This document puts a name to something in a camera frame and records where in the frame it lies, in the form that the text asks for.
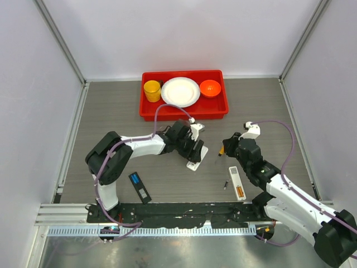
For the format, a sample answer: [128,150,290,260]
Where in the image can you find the yellow plastic cup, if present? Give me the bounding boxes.
[143,80,161,103]

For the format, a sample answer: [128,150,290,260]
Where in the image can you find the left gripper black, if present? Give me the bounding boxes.
[175,133,204,163]

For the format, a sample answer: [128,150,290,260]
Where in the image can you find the white remote control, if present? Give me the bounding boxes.
[186,145,209,171]

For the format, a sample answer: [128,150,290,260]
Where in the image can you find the black remote blue batteries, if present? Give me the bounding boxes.
[128,172,152,204]

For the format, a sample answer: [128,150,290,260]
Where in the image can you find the orange AAA battery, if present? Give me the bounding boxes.
[237,186,244,198]

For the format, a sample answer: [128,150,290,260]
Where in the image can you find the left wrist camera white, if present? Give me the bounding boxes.
[189,117,205,141]

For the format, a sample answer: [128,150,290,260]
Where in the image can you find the white slotted cable duct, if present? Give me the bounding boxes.
[47,224,257,237]

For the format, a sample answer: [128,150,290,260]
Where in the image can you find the orange handled screwdriver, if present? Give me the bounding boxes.
[218,146,225,157]

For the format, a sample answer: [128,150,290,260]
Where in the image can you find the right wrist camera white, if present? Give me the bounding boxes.
[239,121,260,140]

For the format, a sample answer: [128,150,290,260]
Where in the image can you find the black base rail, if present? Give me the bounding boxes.
[86,201,287,228]

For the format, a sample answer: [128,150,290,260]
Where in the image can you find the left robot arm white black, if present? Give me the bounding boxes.
[85,119,208,223]

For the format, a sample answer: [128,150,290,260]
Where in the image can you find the white paper plate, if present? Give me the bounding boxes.
[161,77,200,108]

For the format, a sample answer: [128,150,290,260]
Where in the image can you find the white remote orange batteries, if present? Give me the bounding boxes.
[228,166,247,201]

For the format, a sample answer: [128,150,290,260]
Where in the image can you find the orange plastic bowl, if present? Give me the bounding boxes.
[199,79,221,98]

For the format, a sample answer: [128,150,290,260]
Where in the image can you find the blue AAA battery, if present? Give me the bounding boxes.
[131,173,140,184]

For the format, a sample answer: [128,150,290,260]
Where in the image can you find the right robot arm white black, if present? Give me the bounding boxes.
[221,132,356,267]

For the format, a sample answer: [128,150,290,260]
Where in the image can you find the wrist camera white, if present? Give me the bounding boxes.
[239,121,260,140]
[189,117,205,141]

